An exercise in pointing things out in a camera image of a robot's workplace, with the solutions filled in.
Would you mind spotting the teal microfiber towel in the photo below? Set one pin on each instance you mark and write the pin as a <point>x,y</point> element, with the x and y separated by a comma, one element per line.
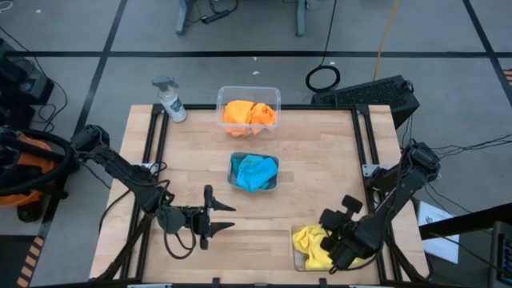
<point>258,174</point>
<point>236,168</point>

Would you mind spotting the grey desk leg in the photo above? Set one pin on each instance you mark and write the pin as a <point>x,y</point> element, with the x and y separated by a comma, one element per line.
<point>301,18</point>
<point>183,16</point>

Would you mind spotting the grey control device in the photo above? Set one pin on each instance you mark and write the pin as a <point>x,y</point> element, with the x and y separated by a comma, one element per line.
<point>502,256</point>

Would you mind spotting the black equipment box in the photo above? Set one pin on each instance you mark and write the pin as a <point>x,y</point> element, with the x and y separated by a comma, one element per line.
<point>20,80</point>

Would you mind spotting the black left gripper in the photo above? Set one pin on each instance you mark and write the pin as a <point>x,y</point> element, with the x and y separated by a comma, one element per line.
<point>207,224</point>

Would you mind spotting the black aluminium table frame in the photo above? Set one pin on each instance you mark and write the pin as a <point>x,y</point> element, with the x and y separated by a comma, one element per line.
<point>320,106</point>

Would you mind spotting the large clear plastic basket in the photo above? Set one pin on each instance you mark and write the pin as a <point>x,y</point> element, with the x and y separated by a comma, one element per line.
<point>297,260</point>

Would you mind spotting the small clear plastic basket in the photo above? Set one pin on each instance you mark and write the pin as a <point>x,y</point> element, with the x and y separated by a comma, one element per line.
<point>248,93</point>

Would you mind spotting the white paper sheet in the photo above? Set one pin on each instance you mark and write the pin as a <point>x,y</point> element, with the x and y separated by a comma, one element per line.
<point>444,250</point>

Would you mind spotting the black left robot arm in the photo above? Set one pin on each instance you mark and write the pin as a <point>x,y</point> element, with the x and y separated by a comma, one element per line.
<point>120,168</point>

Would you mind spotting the black metal beam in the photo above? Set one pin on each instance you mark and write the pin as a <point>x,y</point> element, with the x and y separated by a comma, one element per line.
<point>480,220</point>

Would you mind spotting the white spray bottle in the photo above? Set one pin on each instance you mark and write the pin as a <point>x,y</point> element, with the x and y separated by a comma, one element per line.
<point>172,105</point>

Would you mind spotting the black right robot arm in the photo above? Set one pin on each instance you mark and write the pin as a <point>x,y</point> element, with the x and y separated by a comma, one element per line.
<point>400,188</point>

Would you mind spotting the black power strip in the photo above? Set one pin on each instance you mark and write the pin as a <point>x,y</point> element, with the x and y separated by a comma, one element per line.
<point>216,17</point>

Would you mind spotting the orange microfiber towel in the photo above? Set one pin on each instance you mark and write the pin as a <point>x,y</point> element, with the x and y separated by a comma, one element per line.
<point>238,116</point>
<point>264,116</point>

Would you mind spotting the black perforated computer case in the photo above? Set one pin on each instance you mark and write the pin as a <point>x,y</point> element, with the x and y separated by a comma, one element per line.
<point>368,94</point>

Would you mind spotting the yellow microfiber towel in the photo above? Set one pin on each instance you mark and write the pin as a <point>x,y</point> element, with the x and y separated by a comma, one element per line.
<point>308,240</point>
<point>316,262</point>

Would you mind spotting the orange and black vacuum cleaner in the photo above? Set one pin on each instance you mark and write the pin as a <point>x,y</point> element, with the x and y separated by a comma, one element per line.
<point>28,160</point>

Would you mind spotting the grey plastic basket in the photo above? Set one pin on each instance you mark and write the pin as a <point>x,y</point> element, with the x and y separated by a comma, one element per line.
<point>232,186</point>

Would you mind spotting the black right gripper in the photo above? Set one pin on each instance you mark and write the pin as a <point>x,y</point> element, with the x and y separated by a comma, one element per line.
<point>356,240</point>

